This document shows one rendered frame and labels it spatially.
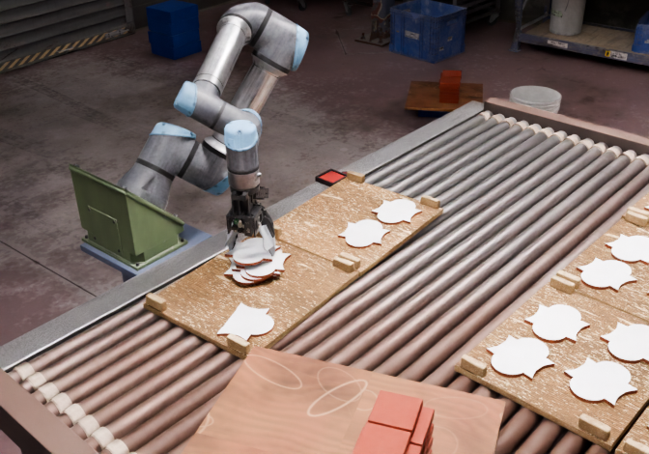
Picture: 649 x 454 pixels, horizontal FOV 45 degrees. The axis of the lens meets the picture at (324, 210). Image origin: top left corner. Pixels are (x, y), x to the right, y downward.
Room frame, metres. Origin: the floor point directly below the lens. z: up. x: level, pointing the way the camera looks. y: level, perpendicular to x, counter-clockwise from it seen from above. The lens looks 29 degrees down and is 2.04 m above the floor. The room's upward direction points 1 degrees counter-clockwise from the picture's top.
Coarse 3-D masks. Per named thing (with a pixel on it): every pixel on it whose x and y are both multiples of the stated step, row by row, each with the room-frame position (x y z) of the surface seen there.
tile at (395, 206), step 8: (384, 200) 2.01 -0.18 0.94; (400, 200) 2.00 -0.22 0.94; (408, 200) 2.00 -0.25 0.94; (384, 208) 1.96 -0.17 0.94; (392, 208) 1.96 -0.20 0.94; (400, 208) 1.96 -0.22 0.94; (408, 208) 1.96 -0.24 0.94; (384, 216) 1.91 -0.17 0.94; (392, 216) 1.91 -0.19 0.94; (400, 216) 1.91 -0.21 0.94; (408, 216) 1.91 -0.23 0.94; (392, 224) 1.88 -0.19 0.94
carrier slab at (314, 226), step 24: (336, 192) 2.08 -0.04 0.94; (360, 192) 2.07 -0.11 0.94; (384, 192) 2.07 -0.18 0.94; (288, 216) 1.94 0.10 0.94; (312, 216) 1.94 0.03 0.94; (336, 216) 1.93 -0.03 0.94; (360, 216) 1.93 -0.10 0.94; (432, 216) 1.92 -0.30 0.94; (288, 240) 1.81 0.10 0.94; (312, 240) 1.81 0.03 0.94; (336, 240) 1.81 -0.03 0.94; (384, 240) 1.80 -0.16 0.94; (408, 240) 1.82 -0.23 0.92
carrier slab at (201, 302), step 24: (216, 264) 1.70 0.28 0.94; (288, 264) 1.69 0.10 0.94; (312, 264) 1.69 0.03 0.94; (168, 288) 1.60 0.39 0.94; (192, 288) 1.59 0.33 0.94; (216, 288) 1.59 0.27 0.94; (240, 288) 1.59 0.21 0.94; (264, 288) 1.59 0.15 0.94; (288, 288) 1.58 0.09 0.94; (312, 288) 1.58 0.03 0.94; (336, 288) 1.58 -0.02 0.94; (168, 312) 1.50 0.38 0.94; (192, 312) 1.49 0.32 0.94; (216, 312) 1.49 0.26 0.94; (288, 312) 1.49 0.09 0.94; (312, 312) 1.50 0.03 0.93; (216, 336) 1.40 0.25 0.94; (264, 336) 1.40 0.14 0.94
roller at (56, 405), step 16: (512, 128) 2.56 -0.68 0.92; (496, 144) 2.45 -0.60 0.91; (464, 160) 2.32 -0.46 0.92; (432, 176) 2.20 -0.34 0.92; (448, 176) 2.24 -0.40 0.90; (416, 192) 2.11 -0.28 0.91; (160, 336) 1.43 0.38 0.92; (176, 336) 1.43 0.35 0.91; (144, 352) 1.38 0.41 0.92; (160, 352) 1.39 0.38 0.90; (112, 368) 1.32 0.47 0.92; (128, 368) 1.33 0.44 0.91; (80, 384) 1.27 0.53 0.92; (96, 384) 1.28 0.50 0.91; (64, 400) 1.22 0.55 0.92; (80, 400) 1.24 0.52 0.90
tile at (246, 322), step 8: (240, 304) 1.51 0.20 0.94; (240, 312) 1.48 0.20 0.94; (248, 312) 1.48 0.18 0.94; (256, 312) 1.48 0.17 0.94; (264, 312) 1.48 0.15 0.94; (232, 320) 1.45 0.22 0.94; (240, 320) 1.45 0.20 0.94; (248, 320) 1.45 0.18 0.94; (256, 320) 1.45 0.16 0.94; (264, 320) 1.45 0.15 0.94; (272, 320) 1.45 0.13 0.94; (224, 328) 1.42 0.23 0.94; (232, 328) 1.42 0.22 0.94; (240, 328) 1.42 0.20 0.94; (248, 328) 1.42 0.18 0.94; (256, 328) 1.42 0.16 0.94; (264, 328) 1.41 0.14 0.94; (272, 328) 1.42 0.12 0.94; (240, 336) 1.39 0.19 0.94; (248, 336) 1.39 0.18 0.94; (256, 336) 1.40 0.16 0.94
